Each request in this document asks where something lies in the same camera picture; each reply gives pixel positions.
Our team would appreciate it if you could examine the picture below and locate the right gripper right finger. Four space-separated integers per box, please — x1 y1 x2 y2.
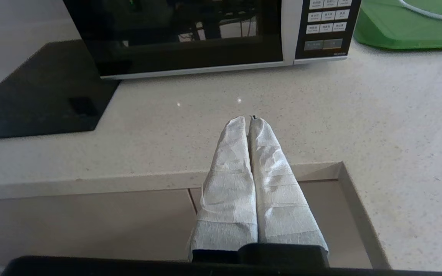
247 115 329 253

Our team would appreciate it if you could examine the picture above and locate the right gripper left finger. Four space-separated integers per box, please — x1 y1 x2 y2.
185 116 259 263

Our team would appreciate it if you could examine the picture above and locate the silver black microwave oven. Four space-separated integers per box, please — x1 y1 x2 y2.
63 0 363 80

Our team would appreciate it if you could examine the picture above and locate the black induction cooktop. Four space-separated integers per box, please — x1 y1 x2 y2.
0 39 121 141

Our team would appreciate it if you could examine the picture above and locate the thin white cable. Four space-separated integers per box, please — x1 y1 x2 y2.
397 0 442 23

